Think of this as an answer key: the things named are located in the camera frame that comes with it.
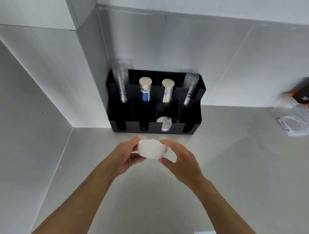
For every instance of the person's right hand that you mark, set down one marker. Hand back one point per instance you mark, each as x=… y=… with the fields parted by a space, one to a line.
x=184 y=160

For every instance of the person's left hand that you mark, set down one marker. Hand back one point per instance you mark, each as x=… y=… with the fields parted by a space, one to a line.
x=122 y=158

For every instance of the person's left thumb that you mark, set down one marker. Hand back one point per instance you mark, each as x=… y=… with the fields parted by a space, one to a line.
x=134 y=144

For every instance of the person's right thumb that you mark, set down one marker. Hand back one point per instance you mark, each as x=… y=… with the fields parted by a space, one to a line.
x=169 y=164

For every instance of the stack of white cup lids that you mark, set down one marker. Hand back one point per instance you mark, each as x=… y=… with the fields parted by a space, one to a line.
x=152 y=149

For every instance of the person's right forearm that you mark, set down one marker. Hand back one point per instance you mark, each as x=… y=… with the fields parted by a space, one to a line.
x=214 y=207

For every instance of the person's left forearm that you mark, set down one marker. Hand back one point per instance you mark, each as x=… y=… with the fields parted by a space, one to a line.
x=72 y=202

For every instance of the white lid in organizer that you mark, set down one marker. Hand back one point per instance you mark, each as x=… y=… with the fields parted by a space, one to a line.
x=164 y=123

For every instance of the black cup organizer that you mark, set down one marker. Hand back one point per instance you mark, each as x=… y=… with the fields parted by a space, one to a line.
x=154 y=106

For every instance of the stack of blue paper cups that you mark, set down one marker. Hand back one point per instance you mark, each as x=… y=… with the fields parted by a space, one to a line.
x=145 y=92

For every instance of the stack of white paper cups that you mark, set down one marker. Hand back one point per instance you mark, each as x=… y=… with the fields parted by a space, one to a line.
x=167 y=92

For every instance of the tall stack of clear cups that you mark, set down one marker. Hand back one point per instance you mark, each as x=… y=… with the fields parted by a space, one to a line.
x=120 y=82

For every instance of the short stack of clear cups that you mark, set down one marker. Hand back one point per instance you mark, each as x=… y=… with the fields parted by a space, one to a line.
x=190 y=89

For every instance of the clear plastic bag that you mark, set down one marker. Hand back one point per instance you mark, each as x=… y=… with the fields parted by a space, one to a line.
x=293 y=115

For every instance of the black and orange box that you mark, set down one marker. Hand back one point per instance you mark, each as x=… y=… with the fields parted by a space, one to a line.
x=301 y=92

